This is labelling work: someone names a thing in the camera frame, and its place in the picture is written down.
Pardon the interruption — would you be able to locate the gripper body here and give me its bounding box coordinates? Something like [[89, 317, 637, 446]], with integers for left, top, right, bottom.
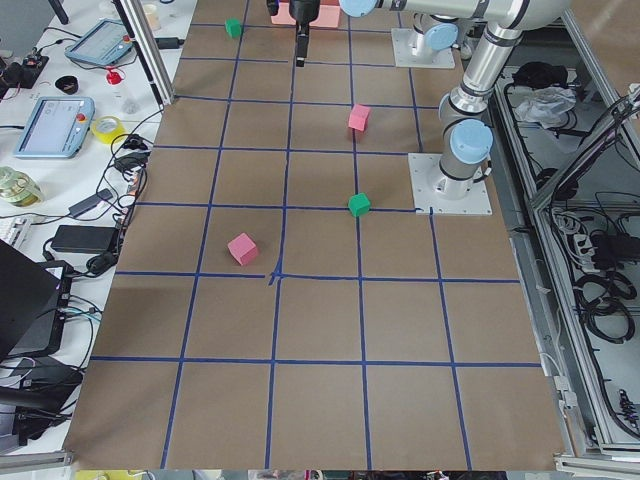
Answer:
[[266, 0, 320, 60]]

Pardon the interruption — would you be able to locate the black power adapter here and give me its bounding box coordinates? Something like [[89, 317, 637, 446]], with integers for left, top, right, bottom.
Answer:
[[155, 37, 185, 50]]

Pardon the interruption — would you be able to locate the black bowl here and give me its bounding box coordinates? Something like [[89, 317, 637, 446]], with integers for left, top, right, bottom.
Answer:
[[54, 75, 79, 95]]

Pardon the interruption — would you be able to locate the green cube far corner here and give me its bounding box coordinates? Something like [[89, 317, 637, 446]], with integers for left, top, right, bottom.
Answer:
[[225, 18, 243, 38]]

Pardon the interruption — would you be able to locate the teach pendant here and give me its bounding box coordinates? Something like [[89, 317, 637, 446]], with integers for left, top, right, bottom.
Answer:
[[13, 96, 95, 159], [65, 19, 133, 67]]

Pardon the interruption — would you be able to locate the large black power brick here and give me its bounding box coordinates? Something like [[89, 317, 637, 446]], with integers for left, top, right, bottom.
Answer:
[[51, 225, 118, 254]]

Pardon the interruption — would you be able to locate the pink cube near base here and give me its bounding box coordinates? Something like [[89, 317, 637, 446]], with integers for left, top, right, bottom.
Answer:
[[348, 104, 371, 132]]

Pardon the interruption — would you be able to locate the teach pendant near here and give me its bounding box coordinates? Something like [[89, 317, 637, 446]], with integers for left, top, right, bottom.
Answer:
[[13, 96, 95, 159]]

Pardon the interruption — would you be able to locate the green glass jar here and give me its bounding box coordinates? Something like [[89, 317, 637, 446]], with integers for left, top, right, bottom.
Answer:
[[0, 166, 43, 207]]

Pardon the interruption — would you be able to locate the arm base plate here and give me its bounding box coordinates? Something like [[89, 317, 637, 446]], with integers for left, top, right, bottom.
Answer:
[[391, 24, 458, 69], [408, 153, 493, 216]]

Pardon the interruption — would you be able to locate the black computer case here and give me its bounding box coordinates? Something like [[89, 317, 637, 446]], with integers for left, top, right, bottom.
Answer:
[[1, 242, 72, 360]]

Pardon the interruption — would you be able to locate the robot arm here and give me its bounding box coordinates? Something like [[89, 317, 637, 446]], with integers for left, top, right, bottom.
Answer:
[[286, 1, 460, 69], [340, 0, 571, 200]]

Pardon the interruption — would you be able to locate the pink cube near edge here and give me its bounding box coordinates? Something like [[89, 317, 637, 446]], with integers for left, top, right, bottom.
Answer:
[[227, 232, 259, 266]]

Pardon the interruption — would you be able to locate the green cube near base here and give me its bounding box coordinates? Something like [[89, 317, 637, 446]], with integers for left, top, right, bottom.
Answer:
[[348, 192, 371, 218]]

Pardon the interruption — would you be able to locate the teach pendant far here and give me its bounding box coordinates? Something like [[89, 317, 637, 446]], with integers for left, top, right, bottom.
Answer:
[[65, 19, 133, 67]]

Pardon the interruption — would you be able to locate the pink plastic bin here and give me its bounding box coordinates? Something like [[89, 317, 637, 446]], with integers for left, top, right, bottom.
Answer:
[[267, 0, 341, 28]]

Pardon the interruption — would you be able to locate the aluminium frame post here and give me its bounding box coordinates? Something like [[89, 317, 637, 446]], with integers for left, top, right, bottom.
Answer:
[[112, 0, 175, 107]]

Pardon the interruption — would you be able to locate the yellow tape roll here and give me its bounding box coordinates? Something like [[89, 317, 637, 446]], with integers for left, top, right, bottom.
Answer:
[[90, 116, 127, 144]]

